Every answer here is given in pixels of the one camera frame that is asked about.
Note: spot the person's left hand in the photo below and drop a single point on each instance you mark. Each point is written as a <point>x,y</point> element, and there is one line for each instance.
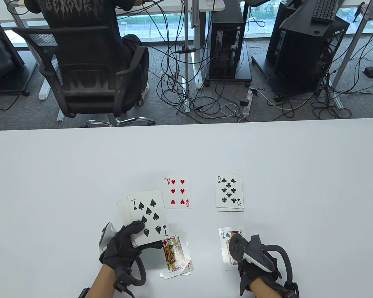
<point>121,250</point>

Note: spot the person's right hand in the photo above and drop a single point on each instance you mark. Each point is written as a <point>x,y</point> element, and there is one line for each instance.
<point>247,274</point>

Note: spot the spades face playing card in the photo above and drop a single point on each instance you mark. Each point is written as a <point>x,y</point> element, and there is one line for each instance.
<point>223,248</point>

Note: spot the deck of playing cards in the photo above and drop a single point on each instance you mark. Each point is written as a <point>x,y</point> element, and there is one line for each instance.
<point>121,211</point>

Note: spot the single red diamond playing card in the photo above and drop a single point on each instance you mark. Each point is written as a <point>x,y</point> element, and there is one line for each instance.
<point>166,276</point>

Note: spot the diamonds face playing card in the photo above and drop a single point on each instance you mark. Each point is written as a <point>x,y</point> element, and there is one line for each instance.
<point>174,254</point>

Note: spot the black spades playing card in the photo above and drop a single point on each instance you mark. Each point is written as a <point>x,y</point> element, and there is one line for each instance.
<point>149,201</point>

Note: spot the black clubs playing card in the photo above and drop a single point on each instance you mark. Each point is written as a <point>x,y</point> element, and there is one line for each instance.
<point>233,210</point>
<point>229,191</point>

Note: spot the person's left forearm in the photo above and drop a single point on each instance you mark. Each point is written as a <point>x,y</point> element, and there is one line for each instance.
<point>101,284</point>

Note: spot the person's right forearm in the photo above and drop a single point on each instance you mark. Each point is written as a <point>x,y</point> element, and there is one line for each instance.
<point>264,290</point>

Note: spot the black glove sensor module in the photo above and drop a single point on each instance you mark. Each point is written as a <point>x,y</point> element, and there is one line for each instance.
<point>121,282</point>

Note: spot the black mesh office chair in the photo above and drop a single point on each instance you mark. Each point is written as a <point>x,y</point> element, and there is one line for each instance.
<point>87,93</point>

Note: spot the white power strip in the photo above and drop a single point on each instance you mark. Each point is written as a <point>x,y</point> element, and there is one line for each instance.
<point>248,108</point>

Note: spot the black power adapter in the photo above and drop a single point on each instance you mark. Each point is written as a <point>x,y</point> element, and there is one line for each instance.
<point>245,102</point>

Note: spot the black wheeled computer stand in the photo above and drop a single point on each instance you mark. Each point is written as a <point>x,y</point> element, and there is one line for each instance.
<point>244,71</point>

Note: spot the black equipment cart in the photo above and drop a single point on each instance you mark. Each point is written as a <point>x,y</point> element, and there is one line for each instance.
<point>0,62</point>

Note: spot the large black computer case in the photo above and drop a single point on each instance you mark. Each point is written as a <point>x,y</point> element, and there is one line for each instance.
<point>304,56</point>

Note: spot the black foot pedal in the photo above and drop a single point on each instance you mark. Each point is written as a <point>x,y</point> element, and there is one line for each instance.
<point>369,72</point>

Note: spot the black computer tower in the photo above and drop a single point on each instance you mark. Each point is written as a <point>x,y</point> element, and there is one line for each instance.
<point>279,18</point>
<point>228,18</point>

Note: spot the black keyboard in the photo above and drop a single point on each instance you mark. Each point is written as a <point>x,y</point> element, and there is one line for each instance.
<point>324,11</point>

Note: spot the aluminium frame leg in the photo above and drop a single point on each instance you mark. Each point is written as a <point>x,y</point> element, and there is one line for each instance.
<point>349,51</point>
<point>16,17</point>

